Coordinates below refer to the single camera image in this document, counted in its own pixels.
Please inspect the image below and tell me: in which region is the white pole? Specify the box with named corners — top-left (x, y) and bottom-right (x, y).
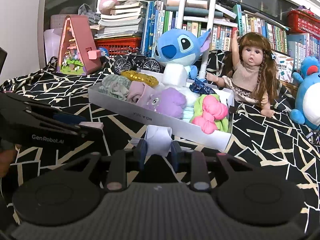
top-left (176, 0), bottom-right (188, 29)
top-left (199, 0), bottom-right (218, 80)

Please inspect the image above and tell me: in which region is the white paper bag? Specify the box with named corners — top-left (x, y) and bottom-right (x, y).
top-left (44, 29), bottom-right (63, 64)

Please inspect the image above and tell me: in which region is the pink tissue packet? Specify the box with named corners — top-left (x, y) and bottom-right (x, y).
top-left (79, 122), bottom-right (104, 130)

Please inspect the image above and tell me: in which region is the green checked cloth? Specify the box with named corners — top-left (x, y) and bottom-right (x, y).
top-left (98, 74), bottom-right (132, 102)

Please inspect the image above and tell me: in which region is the navy patterned scrunchie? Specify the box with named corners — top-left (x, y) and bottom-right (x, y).
top-left (189, 78), bottom-right (217, 95)

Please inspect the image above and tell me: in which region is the pink plush toy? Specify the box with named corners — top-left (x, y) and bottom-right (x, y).
top-left (99, 0), bottom-right (130, 14)

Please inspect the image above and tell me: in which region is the pink sock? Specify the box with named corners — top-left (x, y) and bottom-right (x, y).
top-left (127, 81), bottom-right (157, 104)

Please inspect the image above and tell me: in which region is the white foam block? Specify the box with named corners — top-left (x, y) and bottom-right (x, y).
top-left (162, 64), bottom-right (188, 87)

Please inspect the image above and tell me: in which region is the grey storage box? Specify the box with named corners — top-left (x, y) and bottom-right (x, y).
top-left (50, 14), bottom-right (68, 30)

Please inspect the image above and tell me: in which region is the white cardboard box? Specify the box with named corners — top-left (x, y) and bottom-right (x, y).
top-left (87, 70), bottom-right (235, 150)

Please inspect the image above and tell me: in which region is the row of books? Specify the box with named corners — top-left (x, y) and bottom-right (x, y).
top-left (141, 1), bottom-right (320, 63)

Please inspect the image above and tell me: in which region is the black rod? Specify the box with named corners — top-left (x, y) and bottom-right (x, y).
top-left (217, 0), bottom-right (290, 28)

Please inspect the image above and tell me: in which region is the blue alien plush toy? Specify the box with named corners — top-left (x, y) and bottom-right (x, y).
top-left (154, 28), bottom-right (212, 80)

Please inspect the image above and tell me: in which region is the illustrated cardboard box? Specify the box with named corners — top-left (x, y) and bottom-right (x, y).
top-left (272, 51), bottom-right (295, 83)

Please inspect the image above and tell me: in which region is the person's left hand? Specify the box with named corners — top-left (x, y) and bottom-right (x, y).
top-left (0, 140), bottom-right (18, 178)

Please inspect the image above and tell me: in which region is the blue white round plush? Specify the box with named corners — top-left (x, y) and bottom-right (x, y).
top-left (290, 56), bottom-right (320, 133)

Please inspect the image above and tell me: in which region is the black miniature bicycle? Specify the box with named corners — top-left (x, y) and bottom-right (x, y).
top-left (114, 47), bottom-right (161, 75)

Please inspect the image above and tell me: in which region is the stack of books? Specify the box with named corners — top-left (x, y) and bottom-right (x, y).
top-left (94, 1), bottom-right (148, 39)

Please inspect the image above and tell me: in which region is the black white patterned blanket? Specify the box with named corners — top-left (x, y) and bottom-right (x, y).
top-left (0, 50), bottom-right (320, 230)

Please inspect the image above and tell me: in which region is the blue face mask pack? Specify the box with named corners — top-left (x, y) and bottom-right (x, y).
top-left (181, 105), bottom-right (200, 124)

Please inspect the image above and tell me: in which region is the grey cloth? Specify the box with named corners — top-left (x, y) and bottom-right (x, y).
top-left (77, 4), bottom-right (100, 25)

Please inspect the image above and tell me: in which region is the white tissue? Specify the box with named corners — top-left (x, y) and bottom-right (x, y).
top-left (129, 124), bottom-right (173, 157)

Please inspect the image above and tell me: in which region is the white purple fluffy plush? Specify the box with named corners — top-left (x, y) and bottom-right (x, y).
top-left (147, 86), bottom-right (200, 119)

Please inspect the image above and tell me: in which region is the green cloth with pink bow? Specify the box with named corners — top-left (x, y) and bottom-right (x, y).
top-left (190, 94), bottom-right (229, 133)

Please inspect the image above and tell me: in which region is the long-haired baby doll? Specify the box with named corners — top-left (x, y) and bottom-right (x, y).
top-left (205, 29), bottom-right (282, 118)

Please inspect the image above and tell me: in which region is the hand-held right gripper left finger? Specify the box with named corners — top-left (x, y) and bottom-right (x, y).
top-left (59, 139), bottom-right (148, 192)

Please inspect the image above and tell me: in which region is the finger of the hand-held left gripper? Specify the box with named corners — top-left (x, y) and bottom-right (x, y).
top-left (67, 129), bottom-right (104, 147)
top-left (52, 112), bottom-right (87, 130)

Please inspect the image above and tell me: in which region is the gold sequin bow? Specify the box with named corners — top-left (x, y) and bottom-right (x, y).
top-left (121, 70), bottom-right (159, 88)

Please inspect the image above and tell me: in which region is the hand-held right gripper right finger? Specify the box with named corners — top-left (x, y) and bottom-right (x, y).
top-left (171, 141), bottom-right (260, 192)

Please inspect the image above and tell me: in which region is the red plastic basket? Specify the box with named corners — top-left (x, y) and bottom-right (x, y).
top-left (286, 9), bottom-right (320, 39)
top-left (94, 37), bottom-right (142, 57)

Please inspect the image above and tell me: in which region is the pink triangular house model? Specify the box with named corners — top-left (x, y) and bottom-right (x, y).
top-left (57, 15), bottom-right (103, 75)

